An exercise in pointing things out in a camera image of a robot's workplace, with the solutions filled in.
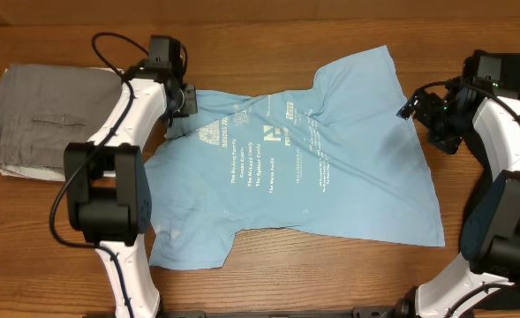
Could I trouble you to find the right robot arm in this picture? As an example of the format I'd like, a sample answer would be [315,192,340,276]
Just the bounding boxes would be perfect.
[355,50,520,318]

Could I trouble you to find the black polo shirt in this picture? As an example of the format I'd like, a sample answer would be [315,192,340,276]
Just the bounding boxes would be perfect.
[460,51,520,311]

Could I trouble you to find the light blue printed t-shirt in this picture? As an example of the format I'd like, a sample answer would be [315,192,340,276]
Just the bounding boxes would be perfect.
[145,46,445,270]

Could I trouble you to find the folded grey trousers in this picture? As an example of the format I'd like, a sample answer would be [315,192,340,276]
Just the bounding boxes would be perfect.
[0,64,122,182]

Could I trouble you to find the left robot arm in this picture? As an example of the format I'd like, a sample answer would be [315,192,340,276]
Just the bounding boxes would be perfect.
[49,35,198,317]

